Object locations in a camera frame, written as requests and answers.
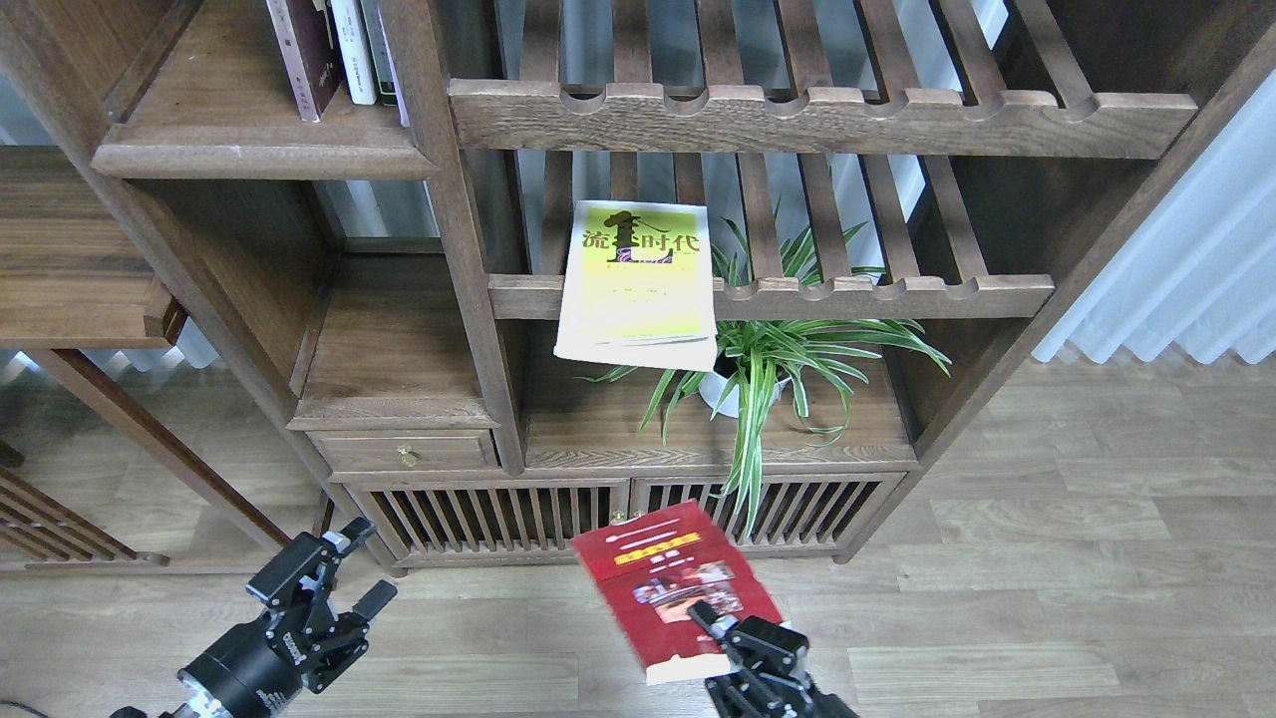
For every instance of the yellow green cover book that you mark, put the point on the yellow green cover book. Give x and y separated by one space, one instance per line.
638 287

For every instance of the red cover book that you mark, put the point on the red cover book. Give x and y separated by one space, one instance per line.
651 570

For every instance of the green spider plant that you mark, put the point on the green spider plant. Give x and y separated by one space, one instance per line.
769 347

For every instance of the dark wooden bookshelf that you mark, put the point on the dark wooden bookshelf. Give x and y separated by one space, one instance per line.
376 286

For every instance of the brass drawer knob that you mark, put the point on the brass drawer knob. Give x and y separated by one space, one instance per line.
407 456

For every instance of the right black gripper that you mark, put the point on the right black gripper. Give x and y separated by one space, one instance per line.
769 677

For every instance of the dark maroon cover book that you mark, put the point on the dark maroon cover book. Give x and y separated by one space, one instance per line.
308 43

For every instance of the white curtain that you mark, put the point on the white curtain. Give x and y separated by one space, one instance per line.
1197 279

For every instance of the dark upright book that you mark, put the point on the dark upright book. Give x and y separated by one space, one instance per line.
383 67

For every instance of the white upright book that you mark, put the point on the white upright book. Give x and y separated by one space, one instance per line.
354 46

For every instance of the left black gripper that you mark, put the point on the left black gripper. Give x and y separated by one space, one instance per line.
258 668

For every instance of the pale purple upright book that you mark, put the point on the pale purple upright book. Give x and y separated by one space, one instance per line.
403 113

